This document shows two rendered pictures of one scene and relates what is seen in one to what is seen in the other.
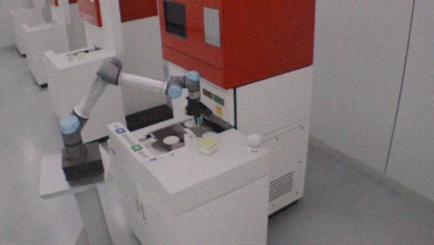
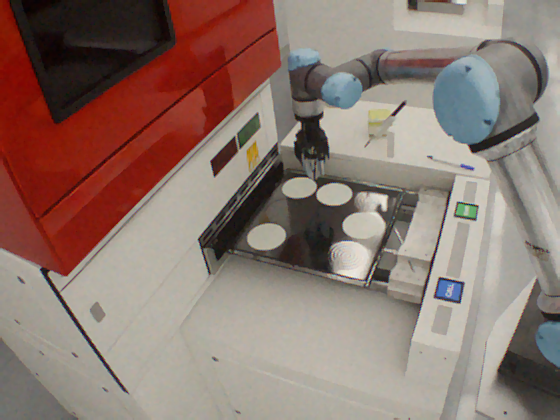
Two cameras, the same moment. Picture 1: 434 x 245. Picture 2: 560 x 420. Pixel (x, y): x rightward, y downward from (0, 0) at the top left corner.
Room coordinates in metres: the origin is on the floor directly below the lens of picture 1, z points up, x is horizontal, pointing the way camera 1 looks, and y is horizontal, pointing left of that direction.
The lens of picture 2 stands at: (2.60, 0.95, 1.69)
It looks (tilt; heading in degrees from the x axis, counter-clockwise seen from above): 38 degrees down; 244
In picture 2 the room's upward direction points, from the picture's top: 9 degrees counter-clockwise
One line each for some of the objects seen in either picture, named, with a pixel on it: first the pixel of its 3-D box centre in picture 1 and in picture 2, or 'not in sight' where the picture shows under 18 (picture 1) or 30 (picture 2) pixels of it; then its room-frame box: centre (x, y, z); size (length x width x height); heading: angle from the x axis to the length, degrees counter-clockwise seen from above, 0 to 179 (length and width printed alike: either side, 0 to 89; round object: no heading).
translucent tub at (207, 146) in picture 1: (207, 146); (380, 123); (1.77, 0.05, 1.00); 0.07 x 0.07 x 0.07; 52
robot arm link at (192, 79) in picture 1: (192, 81); (306, 74); (2.06, 0.12, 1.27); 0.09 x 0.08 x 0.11; 92
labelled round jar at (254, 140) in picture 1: (254, 144); not in sight; (1.75, -0.21, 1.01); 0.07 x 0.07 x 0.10
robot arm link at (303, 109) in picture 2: (194, 94); (309, 103); (2.06, 0.12, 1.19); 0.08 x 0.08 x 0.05
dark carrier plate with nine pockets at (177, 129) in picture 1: (186, 135); (321, 218); (2.10, 0.19, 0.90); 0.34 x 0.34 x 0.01; 33
